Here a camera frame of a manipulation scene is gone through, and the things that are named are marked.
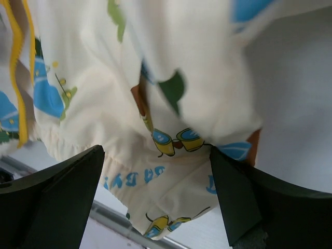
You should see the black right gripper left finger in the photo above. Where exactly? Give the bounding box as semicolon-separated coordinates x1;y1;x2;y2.
1;145;105;249

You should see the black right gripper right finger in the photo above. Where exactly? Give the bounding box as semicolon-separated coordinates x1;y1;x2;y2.
210;147;331;248

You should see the yellow dinosaur print kids jacket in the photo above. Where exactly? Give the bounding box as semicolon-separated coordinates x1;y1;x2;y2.
1;1;284;240

